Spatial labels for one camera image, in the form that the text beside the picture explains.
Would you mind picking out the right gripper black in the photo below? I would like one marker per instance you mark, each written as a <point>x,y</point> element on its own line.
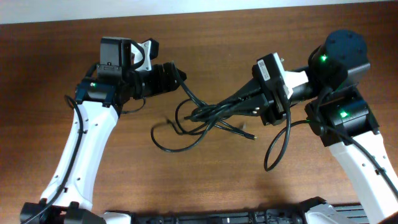
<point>272,111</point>

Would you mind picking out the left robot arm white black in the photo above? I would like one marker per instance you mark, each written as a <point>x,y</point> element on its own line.
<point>124,71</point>

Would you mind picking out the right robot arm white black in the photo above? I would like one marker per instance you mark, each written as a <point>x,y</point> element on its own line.
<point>336,112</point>

